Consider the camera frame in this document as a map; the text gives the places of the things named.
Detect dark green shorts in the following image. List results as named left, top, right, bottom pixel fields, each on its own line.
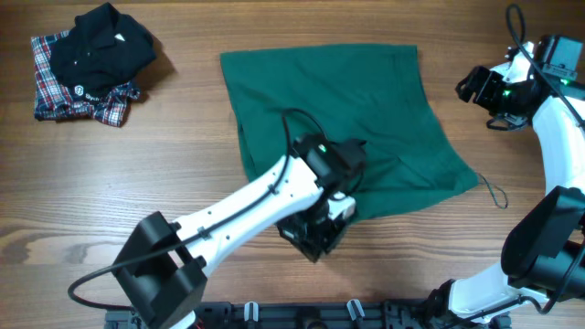
left=219, top=44, right=484, bottom=220

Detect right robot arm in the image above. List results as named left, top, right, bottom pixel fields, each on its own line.
left=415, top=35, right=584, bottom=328

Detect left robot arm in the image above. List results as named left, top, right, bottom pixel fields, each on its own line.
left=112, top=133, right=367, bottom=328

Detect black polo shirt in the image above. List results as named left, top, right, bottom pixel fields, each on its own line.
left=49, top=3, right=156, bottom=101

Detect red plaid shirt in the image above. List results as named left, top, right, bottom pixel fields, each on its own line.
left=31, top=30, right=141, bottom=127

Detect right black camera cable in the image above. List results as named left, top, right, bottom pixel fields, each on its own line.
left=438, top=3, right=585, bottom=326

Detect black camera cable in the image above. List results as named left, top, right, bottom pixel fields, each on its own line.
left=438, top=3, right=585, bottom=326
left=67, top=108, right=328, bottom=313

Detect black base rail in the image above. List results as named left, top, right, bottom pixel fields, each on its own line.
left=103, top=299, right=511, bottom=329

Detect left black camera cable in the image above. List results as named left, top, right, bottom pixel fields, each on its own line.
left=67, top=108, right=328, bottom=313

